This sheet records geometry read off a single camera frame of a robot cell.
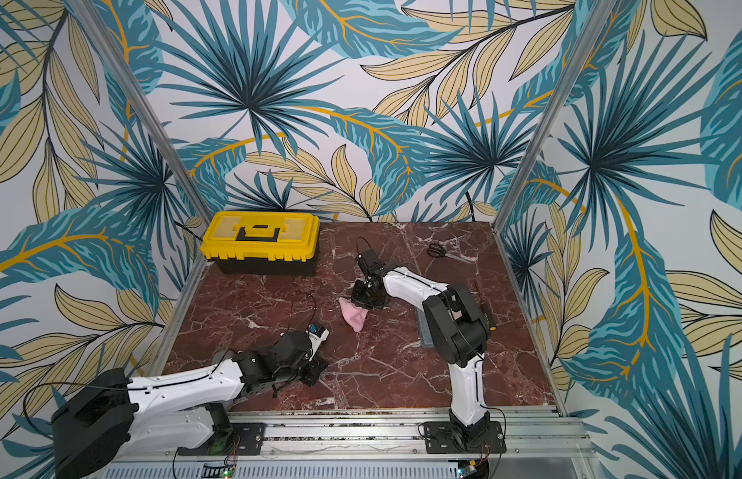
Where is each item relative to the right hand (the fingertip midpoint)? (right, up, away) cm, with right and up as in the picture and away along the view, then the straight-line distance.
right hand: (355, 302), depth 95 cm
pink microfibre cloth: (0, -3, -5) cm, 6 cm away
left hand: (-8, -16, -13) cm, 22 cm away
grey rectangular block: (+21, -9, -7) cm, 24 cm away
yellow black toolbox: (-29, +19, -3) cm, 34 cm away
